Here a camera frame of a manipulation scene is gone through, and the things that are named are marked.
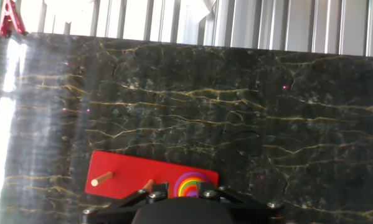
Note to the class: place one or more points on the red Hanoi base board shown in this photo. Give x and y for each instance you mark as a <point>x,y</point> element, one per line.
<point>127,168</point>

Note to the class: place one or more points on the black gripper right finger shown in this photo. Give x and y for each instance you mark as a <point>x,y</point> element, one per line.
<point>206,190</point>

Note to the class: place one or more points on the black marble pattern mat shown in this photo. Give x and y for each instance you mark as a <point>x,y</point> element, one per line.
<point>236,124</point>

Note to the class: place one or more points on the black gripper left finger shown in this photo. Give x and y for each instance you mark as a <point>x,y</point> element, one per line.
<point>159,191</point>

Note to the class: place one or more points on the red plastic clip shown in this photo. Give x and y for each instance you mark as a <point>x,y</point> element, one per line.
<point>8,18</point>

